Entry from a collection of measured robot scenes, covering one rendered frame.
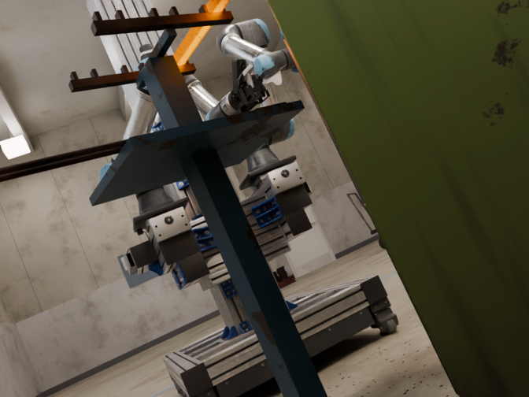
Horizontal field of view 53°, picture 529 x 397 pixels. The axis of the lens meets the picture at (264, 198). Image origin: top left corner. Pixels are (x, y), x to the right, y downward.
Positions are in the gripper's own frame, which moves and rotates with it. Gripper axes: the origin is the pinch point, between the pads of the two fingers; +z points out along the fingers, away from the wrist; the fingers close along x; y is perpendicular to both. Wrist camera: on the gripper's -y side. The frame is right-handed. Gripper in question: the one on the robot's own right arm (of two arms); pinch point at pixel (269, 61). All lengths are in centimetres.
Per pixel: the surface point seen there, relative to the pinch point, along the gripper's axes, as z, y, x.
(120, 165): 19, 30, 73
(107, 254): -970, -122, -399
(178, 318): -932, 69, -475
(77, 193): -974, -273, -390
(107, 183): 10, 30, 72
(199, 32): 19.6, 3.0, 41.9
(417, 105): 62, 45, 48
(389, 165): 53, 51, 48
